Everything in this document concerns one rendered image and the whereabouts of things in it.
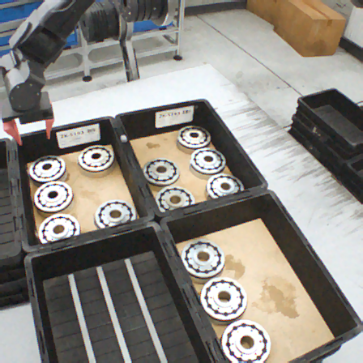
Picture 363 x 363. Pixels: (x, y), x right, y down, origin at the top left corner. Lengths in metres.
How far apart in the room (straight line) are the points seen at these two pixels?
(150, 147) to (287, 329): 0.65
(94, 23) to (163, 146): 0.80
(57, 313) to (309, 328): 0.55
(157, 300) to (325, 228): 0.61
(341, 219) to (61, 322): 0.90
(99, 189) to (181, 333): 0.45
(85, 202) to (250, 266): 0.46
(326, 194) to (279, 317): 0.58
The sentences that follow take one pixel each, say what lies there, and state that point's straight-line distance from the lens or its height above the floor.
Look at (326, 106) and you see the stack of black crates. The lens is 2.16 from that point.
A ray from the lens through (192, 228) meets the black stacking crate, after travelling 0.88.
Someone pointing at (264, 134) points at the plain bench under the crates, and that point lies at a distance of 1.46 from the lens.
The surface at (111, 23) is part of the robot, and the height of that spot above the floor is 0.90.
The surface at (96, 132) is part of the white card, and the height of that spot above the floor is 0.89.
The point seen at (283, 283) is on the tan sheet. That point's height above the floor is 0.83.
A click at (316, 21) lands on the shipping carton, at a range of 3.65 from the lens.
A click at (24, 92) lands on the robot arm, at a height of 1.24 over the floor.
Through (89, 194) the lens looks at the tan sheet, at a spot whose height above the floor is 0.83.
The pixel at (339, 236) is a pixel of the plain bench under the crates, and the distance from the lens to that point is 1.21.
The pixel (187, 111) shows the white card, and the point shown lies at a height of 0.90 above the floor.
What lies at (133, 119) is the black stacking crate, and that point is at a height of 0.91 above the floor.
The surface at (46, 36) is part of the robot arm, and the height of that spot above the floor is 1.30.
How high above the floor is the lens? 1.59
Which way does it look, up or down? 47 degrees down
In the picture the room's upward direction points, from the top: 5 degrees clockwise
